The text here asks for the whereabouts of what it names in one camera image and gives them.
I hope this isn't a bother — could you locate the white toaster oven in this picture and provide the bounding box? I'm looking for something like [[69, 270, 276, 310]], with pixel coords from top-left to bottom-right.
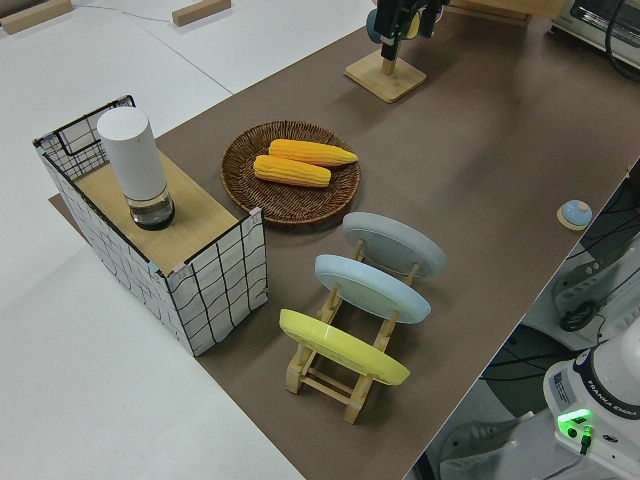
[[549, 0, 640, 67]]

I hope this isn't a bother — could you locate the short corn cob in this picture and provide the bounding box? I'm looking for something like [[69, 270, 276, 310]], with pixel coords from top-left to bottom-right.
[[252, 154, 333, 190]]

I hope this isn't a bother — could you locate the black power adapter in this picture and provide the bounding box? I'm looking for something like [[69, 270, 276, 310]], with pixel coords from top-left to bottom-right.
[[558, 301, 598, 334]]

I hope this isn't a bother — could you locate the yellow plate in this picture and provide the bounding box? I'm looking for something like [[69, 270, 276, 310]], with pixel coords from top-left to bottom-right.
[[278, 308, 412, 388]]

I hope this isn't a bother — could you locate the wooden mug stand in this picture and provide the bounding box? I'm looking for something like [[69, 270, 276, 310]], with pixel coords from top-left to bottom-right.
[[344, 48, 428, 105]]

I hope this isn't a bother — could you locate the gray plate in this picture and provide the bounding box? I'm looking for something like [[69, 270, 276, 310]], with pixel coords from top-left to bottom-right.
[[341, 211, 448, 281]]

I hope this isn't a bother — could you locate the black wire grid basket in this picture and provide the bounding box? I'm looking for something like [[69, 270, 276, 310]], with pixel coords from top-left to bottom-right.
[[32, 93, 270, 358]]

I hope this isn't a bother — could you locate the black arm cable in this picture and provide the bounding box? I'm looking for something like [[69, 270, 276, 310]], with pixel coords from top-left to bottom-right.
[[603, 0, 640, 85]]

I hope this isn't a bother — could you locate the light blue plate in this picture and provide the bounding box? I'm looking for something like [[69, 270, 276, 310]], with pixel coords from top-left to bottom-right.
[[313, 253, 433, 326]]

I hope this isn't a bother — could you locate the white power strip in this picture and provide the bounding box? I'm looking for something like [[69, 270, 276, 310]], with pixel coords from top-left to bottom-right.
[[549, 244, 619, 326]]

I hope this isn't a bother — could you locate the wooden drawer cabinet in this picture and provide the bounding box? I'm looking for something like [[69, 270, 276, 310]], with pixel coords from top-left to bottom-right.
[[452, 12, 531, 28]]

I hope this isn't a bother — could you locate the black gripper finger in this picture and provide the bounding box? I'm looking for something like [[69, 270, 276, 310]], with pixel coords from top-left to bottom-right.
[[420, 0, 446, 39], [375, 0, 419, 61]]

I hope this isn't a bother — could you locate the blue bell on wooden base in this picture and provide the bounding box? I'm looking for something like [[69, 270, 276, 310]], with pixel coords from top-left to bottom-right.
[[556, 199, 594, 232]]

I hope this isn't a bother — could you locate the brown table mat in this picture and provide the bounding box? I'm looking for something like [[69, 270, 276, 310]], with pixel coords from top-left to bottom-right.
[[48, 0, 640, 480]]

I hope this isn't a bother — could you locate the wooden plate rack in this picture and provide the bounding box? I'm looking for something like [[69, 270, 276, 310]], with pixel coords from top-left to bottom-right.
[[284, 238, 422, 426]]

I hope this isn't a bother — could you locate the wooden drawer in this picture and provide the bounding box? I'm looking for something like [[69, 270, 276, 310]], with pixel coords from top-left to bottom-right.
[[443, 0, 565, 20]]

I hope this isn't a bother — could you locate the wooden shelf box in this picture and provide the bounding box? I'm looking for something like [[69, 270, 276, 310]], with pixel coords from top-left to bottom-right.
[[73, 149, 240, 269]]

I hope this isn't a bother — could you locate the wooden block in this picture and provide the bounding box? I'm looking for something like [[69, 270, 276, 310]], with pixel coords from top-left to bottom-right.
[[172, 0, 232, 26], [0, 0, 72, 35]]

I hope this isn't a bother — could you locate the round wicker tray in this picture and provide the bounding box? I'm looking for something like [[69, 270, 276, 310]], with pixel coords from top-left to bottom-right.
[[220, 120, 362, 229]]

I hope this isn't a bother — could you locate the long pointed corn cob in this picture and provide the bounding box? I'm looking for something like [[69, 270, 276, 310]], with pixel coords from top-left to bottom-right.
[[268, 138, 360, 168]]

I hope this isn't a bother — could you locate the white cylinder with glass base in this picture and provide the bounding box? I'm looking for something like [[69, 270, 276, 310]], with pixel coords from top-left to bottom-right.
[[95, 109, 177, 232]]

